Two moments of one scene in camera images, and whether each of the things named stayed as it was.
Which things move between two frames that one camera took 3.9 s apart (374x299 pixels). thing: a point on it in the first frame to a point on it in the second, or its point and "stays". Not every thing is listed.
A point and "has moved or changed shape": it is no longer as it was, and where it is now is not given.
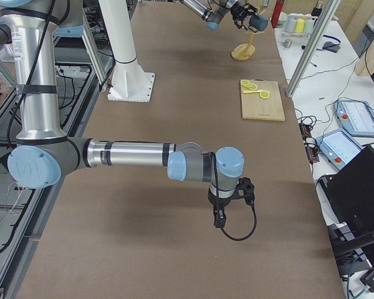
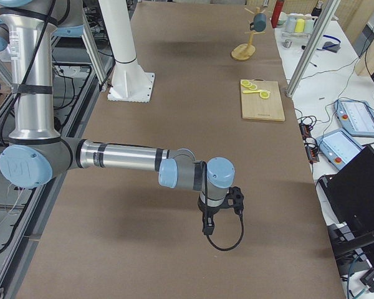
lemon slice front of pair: [264, 95] stays
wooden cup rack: [245, 52] stays
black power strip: [310, 143] stays
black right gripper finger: [220, 217] to [208, 225]
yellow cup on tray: [300, 25] stays
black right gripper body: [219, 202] to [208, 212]
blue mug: [258, 22] has moved or changed shape
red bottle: [277, 10] stays
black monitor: [356, 195] stays
